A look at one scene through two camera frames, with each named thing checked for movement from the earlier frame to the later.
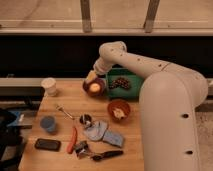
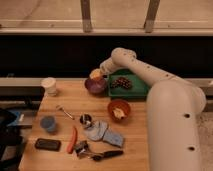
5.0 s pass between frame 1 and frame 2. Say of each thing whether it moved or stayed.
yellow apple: moved
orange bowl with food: stayed
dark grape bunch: stayed
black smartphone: stayed
